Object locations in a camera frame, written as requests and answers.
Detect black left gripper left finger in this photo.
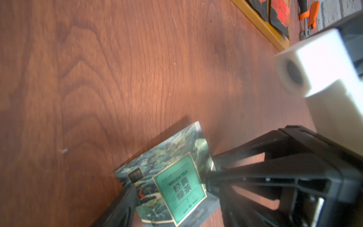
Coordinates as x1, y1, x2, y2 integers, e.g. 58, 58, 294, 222
91, 185, 138, 227

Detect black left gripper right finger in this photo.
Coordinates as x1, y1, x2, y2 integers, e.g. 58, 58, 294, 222
219, 184, 281, 227

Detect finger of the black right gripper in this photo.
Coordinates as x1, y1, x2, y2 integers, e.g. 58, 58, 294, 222
206, 159, 343, 197
212, 130, 288, 170

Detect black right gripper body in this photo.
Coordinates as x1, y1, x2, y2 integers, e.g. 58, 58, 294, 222
282, 126, 363, 227

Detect green tea bag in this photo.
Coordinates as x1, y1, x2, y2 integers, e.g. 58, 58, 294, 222
115, 122, 220, 227

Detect red tea bag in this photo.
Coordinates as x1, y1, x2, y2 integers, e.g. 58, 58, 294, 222
247, 0, 268, 22
269, 0, 290, 38

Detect red tea bag front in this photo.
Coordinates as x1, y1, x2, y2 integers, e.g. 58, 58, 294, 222
247, 0, 268, 22

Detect yellow wooden two-tier shelf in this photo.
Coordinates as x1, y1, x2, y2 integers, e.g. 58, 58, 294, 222
232, 0, 290, 52

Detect orange handled groove pliers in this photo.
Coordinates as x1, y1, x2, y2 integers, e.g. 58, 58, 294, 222
298, 0, 320, 41

